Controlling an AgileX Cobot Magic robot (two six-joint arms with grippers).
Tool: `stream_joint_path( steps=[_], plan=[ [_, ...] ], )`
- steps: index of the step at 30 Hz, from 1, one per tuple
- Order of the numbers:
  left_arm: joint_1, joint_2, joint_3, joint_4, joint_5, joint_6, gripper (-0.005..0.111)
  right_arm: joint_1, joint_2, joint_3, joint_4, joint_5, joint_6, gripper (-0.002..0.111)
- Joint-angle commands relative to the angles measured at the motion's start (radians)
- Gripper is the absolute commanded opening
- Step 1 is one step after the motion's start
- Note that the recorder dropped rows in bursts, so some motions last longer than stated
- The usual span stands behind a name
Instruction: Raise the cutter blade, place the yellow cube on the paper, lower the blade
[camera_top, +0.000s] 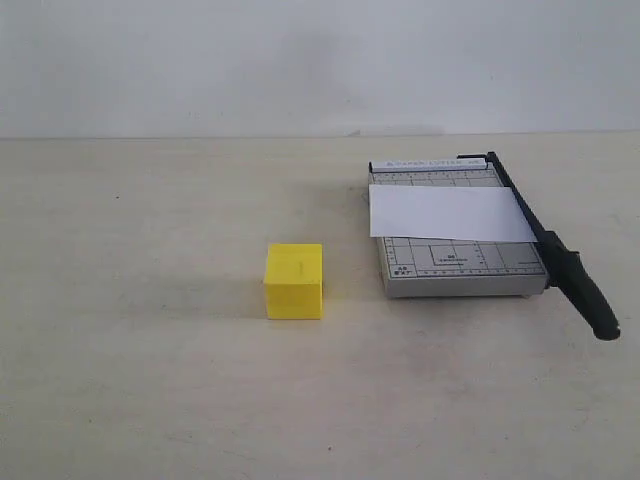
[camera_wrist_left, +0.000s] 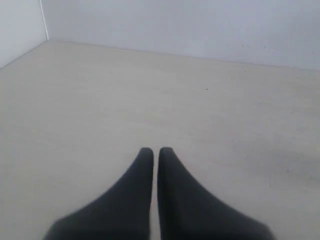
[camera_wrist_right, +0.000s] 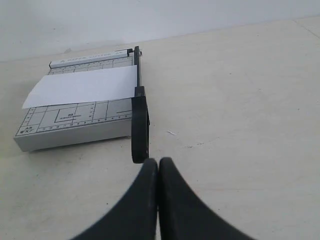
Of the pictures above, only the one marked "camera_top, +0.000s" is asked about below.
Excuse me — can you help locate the yellow cube block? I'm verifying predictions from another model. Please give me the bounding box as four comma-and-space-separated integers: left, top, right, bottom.
263, 243, 323, 320

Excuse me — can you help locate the white paper sheet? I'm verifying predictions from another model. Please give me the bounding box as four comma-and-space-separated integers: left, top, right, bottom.
369, 184, 536, 243

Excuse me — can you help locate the grey paper cutter base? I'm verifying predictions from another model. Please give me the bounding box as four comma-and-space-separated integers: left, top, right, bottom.
368, 154, 548, 298

